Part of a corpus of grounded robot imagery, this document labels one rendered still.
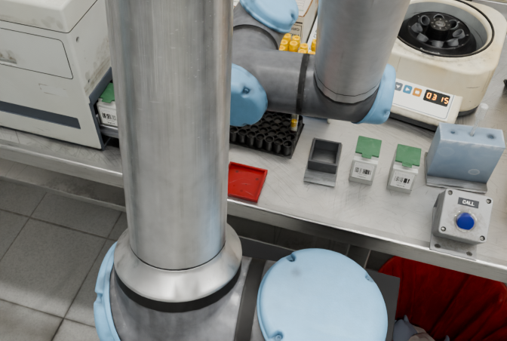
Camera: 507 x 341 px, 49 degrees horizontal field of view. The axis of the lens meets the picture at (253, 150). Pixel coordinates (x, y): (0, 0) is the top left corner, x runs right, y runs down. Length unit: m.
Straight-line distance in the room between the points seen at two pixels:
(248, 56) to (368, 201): 0.38
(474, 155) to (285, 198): 0.31
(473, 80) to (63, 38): 0.69
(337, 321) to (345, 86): 0.23
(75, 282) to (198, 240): 1.47
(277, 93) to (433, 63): 0.46
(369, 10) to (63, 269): 1.63
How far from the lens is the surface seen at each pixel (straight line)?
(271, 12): 0.70
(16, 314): 1.91
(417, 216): 0.94
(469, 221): 0.87
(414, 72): 1.06
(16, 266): 2.00
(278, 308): 0.49
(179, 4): 0.34
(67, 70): 0.90
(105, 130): 0.99
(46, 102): 0.99
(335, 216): 0.91
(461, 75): 1.05
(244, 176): 0.95
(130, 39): 0.36
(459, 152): 0.95
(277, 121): 1.01
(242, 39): 0.68
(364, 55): 0.51
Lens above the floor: 1.61
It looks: 48 degrees down
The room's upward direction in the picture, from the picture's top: 1 degrees clockwise
